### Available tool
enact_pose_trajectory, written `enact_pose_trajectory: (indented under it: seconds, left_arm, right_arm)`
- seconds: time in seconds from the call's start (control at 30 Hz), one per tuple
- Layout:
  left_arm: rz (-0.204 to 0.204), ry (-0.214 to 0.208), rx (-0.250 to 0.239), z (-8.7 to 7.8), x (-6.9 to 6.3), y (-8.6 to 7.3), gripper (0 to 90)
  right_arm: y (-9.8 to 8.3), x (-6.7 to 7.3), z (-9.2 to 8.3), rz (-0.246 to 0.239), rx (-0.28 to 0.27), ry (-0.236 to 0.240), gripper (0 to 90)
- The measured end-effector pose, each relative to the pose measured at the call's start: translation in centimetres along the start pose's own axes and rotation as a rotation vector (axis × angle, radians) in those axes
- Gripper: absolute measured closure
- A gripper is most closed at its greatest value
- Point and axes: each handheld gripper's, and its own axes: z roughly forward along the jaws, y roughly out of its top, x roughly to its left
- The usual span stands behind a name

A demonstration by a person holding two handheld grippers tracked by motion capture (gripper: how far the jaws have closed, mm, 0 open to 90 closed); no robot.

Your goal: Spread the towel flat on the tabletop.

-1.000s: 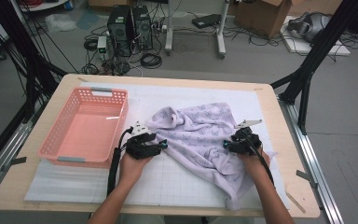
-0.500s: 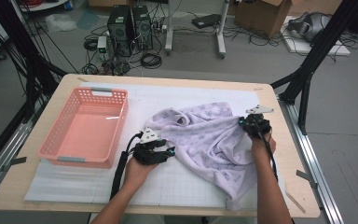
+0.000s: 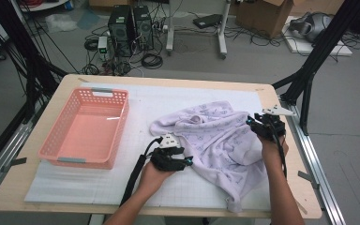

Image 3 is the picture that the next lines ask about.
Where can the white metal stand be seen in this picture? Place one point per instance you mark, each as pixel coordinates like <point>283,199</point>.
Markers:
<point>169,31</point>

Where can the clear plastic bag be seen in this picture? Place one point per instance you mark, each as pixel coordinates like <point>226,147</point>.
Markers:
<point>61,22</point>

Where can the flat black device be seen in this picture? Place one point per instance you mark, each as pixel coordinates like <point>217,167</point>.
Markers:
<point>207,21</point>

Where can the white power box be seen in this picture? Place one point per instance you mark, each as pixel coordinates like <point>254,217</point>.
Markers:
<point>102,43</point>

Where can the black computer tower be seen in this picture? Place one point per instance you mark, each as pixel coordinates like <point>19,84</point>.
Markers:
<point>143,28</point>
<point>120,31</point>

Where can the person's left hand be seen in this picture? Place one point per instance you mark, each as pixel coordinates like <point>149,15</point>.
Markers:
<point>150,182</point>

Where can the pink plastic basket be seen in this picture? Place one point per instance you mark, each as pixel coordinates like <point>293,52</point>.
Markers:
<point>87,134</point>

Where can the grey metal bracket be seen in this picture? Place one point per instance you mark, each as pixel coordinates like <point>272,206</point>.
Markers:
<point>15,162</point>
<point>307,178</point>

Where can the lilac printed towel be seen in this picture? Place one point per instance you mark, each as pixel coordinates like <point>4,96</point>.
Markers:
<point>218,140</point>

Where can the teal floor sheet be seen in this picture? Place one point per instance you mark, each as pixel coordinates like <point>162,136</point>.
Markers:
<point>88,19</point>

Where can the aluminium rail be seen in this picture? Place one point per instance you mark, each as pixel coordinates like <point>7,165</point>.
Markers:
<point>312,156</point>
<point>9,146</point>

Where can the black metal frame post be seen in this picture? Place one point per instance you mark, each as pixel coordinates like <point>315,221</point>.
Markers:
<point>322,47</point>
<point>28,56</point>

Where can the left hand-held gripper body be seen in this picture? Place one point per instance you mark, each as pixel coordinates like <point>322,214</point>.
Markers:
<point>164,161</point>

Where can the white grid mat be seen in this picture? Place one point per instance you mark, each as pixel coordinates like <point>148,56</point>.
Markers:
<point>75,187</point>

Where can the white foam board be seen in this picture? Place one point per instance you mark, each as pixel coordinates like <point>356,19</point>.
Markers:
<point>303,47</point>

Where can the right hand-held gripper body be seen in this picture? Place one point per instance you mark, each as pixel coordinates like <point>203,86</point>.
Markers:
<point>273,129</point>

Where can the white round table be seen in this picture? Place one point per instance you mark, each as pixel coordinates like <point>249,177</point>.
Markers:
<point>43,5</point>

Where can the person's right hand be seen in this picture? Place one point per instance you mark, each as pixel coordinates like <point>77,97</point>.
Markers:
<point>272,154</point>

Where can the grey rounded device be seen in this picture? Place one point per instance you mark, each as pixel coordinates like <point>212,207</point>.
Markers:
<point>312,26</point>

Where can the brown cardboard box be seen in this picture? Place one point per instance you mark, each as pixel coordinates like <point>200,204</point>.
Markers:
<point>262,17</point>

